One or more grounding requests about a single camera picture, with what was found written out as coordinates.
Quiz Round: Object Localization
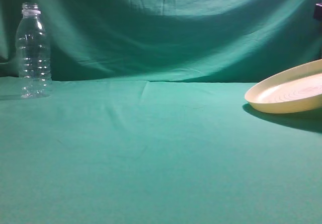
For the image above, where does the cream plastic plate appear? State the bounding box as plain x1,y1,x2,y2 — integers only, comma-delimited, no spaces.
245,59,321,114

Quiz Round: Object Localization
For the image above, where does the dark robot arm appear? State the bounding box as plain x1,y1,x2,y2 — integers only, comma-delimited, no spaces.
313,2,322,22

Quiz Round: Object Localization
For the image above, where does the green cloth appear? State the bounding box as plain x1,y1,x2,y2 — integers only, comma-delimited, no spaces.
1,0,321,223

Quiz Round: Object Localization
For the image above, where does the clear empty plastic bottle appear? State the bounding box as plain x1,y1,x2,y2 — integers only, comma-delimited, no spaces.
15,3,52,99

